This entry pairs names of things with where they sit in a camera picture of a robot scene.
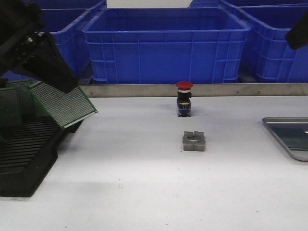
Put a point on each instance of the blue plastic crate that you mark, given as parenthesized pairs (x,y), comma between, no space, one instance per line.
(64,19)
(165,45)
(266,53)

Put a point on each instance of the silver metal tray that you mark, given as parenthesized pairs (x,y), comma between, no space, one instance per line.
(288,122)

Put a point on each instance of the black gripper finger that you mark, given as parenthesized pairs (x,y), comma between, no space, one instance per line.
(297,36)

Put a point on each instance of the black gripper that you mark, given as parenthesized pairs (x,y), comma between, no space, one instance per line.
(24,51)

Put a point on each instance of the black slotted board rack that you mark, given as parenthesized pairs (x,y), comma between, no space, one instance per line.
(28,154)

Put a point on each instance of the green perforated circuit board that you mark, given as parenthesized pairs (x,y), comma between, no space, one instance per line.
(10,113)
(293,138)
(66,109)
(38,108)
(25,98)

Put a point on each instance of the grey square clamp block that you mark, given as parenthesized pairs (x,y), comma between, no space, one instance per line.
(193,141)

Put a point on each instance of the red emergency stop button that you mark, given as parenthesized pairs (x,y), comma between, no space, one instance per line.
(183,98)

